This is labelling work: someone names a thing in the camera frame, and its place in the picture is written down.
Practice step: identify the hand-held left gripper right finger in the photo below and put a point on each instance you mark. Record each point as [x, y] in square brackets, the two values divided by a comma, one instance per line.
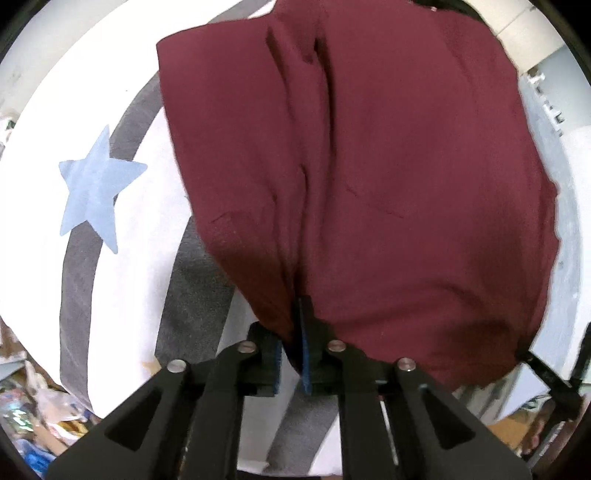
[304, 353]

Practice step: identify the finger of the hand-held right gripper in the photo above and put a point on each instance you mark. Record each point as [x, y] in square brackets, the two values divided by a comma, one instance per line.
[551, 381]

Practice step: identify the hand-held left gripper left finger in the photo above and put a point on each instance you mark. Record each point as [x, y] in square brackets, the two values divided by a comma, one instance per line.
[275, 364]

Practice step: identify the maroon cloth garment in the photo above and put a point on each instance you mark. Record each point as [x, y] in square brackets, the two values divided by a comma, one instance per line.
[369, 184]

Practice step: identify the white blanket with grey stripes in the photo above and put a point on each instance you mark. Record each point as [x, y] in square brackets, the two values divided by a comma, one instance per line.
[138, 258]

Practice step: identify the grey-blue quilt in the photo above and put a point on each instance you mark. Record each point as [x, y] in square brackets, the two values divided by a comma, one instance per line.
[570, 194]

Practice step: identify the pile of plastic packaging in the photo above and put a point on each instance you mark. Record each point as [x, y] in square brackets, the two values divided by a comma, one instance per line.
[32, 406]

